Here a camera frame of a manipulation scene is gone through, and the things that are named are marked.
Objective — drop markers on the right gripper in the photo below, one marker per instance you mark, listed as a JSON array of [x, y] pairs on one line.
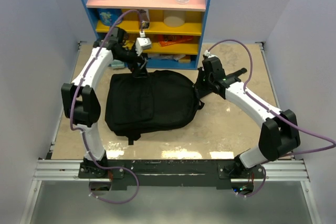
[[200, 87]]

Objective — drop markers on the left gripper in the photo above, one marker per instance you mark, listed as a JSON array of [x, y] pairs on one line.
[[138, 71]]

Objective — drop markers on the black backpack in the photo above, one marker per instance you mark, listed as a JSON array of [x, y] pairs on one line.
[[163, 100]]

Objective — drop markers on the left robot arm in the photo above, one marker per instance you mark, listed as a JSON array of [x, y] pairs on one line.
[[81, 105]]

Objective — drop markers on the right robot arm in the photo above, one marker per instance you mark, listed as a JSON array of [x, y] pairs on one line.
[[278, 135]]

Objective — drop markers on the teal tissue pack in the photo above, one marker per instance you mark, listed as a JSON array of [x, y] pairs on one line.
[[117, 64]]

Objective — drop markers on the yellow soap pack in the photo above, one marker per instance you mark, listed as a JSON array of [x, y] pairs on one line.
[[185, 59]]

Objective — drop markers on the orange snack box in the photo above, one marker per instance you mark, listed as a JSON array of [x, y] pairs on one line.
[[168, 40]]

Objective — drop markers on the white wrapped packs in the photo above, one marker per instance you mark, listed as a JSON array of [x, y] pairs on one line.
[[175, 57]]

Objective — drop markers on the small carton box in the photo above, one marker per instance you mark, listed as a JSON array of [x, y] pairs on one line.
[[144, 19]]

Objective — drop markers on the blue round can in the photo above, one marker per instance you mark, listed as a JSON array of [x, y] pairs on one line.
[[109, 15]]

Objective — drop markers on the white round container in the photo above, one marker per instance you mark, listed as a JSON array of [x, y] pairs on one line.
[[174, 18]]

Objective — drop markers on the blue shelf unit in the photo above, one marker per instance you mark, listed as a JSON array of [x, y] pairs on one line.
[[195, 23]]

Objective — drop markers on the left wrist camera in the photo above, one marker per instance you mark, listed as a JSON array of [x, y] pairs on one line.
[[142, 43]]

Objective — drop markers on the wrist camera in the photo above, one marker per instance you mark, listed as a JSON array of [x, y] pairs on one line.
[[207, 54], [142, 43]]

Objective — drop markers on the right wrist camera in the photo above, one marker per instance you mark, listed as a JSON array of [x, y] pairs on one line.
[[207, 54]]

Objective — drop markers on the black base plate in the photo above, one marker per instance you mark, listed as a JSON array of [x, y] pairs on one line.
[[218, 173]]

